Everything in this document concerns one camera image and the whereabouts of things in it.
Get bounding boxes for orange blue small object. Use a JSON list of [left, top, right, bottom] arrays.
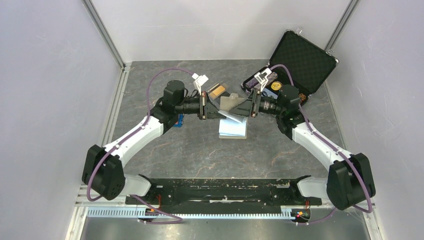
[[174, 114, 184, 128]]

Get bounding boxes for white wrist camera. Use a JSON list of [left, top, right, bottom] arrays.
[[253, 68, 272, 93], [191, 73, 209, 97]]

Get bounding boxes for purple poker chip row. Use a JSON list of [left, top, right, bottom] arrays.
[[244, 72, 278, 91]]

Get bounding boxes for yellow dealer chip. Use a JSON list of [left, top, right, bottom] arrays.
[[270, 81, 283, 91]]

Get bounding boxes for black poker chip case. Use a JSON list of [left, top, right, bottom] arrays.
[[253, 30, 339, 106]]

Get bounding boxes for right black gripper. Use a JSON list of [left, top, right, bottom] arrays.
[[228, 88, 285, 118]]

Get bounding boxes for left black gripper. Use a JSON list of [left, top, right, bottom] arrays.
[[175, 91, 226, 120]]

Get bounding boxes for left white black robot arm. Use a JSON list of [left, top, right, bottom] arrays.
[[82, 80, 224, 204]]

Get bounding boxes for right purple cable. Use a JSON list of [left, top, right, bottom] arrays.
[[266, 63, 374, 226]]

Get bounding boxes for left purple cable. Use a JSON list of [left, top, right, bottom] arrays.
[[86, 67, 200, 225]]

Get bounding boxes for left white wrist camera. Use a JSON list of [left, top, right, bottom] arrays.
[[191, 73, 209, 97]]

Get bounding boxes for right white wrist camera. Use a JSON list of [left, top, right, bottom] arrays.
[[253, 68, 272, 93]]

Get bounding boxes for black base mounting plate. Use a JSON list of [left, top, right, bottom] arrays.
[[143, 178, 322, 215]]

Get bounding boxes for purple cable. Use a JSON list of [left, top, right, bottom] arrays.
[[86, 67, 200, 225], [266, 63, 374, 226]]

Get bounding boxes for aluminium frame rail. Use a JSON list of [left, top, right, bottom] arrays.
[[64, 0, 133, 240]]

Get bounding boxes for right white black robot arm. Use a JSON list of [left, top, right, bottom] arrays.
[[221, 85, 376, 213]]

